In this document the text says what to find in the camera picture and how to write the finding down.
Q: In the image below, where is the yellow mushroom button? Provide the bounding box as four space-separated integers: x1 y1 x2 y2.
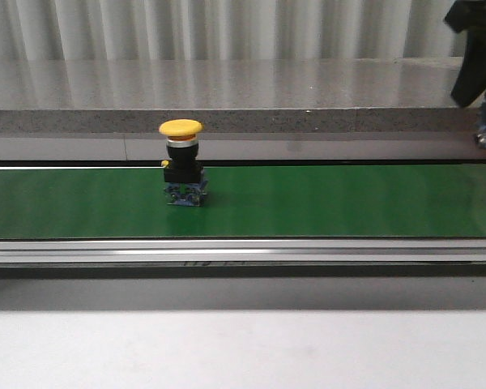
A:
159 119 208 207

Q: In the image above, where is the white pleated curtain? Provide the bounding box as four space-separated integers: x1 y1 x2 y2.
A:
0 1 466 61

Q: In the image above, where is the black fabric covered gripper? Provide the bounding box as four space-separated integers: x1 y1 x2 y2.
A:
444 1 486 107

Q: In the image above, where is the green conveyor belt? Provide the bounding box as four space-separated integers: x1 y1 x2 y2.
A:
0 164 486 268

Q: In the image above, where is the grey granite counter ledge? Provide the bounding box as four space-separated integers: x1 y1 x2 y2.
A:
0 56 486 163

